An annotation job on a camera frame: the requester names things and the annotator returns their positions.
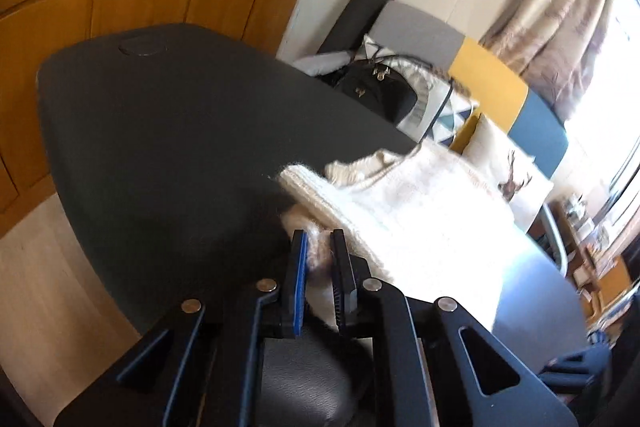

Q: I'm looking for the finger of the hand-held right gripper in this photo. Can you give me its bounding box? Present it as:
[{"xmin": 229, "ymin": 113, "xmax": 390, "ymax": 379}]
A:
[{"xmin": 537, "ymin": 347, "xmax": 613, "ymax": 390}]

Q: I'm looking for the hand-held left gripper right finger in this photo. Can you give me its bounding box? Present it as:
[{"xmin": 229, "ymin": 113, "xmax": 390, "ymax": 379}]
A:
[{"xmin": 330, "ymin": 229, "xmax": 581, "ymax": 427}]

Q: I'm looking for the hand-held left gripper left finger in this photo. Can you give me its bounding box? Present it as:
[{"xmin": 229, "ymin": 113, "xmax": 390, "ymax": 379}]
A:
[{"xmin": 52, "ymin": 229, "xmax": 308, "ymax": 427}]

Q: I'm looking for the cream knit sweater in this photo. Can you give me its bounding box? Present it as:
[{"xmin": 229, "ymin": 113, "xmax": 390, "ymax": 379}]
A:
[{"xmin": 270, "ymin": 141, "xmax": 518, "ymax": 333}]

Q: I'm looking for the black chair seat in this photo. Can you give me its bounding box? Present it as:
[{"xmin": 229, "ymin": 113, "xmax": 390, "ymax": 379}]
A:
[{"xmin": 257, "ymin": 327, "xmax": 376, "ymax": 427}]

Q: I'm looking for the wooden sideboard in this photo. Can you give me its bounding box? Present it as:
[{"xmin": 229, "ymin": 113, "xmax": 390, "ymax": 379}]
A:
[{"xmin": 550, "ymin": 197, "xmax": 636, "ymax": 323}]

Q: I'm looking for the black handbag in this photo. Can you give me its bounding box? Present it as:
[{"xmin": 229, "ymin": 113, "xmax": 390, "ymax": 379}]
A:
[{"xmin": 332, "ymin": 57, "xmax": 421, "ymax": 125}]

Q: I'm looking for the triangle pattern pillow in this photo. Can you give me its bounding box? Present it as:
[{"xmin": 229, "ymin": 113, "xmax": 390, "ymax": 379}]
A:
[{"xmin": 362, "ymin": 34, "xmax": 483, "ymax": 142}]

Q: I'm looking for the deer print pillow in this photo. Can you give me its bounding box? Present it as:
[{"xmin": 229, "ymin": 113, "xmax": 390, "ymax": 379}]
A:
[{"xmin": 462, "ymin": 113, "xmax": 555, "ymax": 228}]

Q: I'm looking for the grey yellow blue sofa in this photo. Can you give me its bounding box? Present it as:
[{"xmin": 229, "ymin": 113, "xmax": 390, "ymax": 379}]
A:
[{"xmin": 292, "ymin": 2, "xmax": 571, "ymax": 278}]

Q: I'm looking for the window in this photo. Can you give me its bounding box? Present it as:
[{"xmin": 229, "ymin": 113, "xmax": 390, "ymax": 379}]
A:
[{"xmin": 565, "ymin": 0, "xmax": 640, "ymax": 188}]

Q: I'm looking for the black rolled mat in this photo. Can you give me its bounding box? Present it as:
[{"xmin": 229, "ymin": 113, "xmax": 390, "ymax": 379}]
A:
[{"xmin": 320, "ymin": 0, "xmax": 401, "ymax": 55}]

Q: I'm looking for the round table grommet cover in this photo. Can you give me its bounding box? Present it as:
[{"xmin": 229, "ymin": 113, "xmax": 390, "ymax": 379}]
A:
[{"xmin": 118, "ymin": 34, "xmax": 166, "ymax": 56}]

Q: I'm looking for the beige patterned curtain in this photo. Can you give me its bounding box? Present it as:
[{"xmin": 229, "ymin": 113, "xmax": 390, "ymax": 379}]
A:
[{"xmin": 479, "ymin": 0, "xmax": 628, "ymax": 122}]

